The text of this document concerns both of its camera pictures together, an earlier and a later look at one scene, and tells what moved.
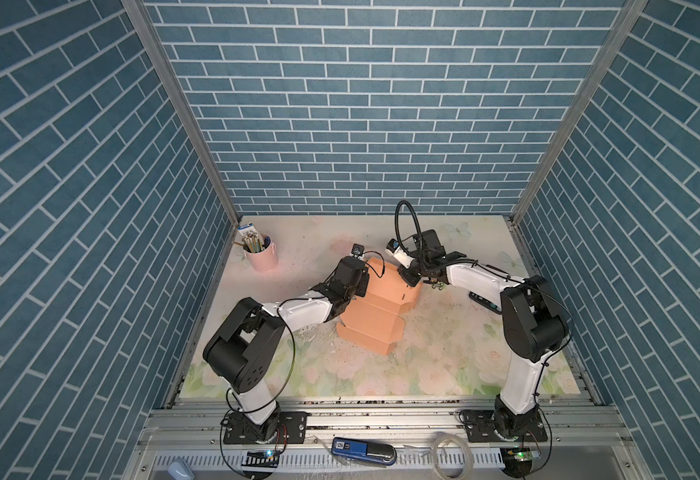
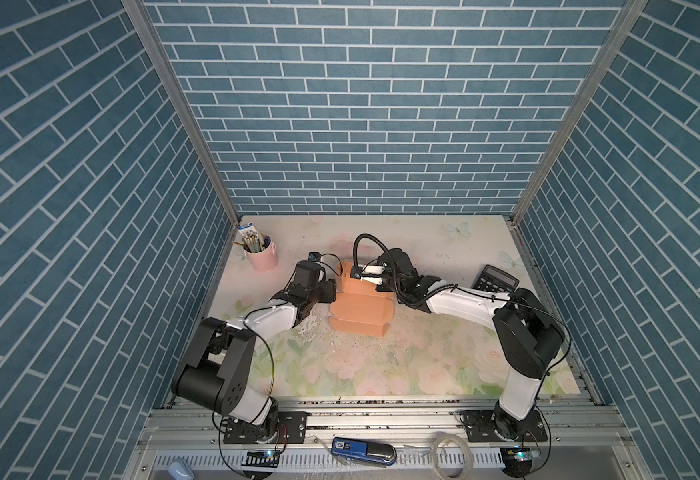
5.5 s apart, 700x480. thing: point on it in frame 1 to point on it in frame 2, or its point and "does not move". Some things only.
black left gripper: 363,279 to 329,290
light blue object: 178,469 does not move
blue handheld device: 374,452 does not move
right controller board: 516,461 does not move
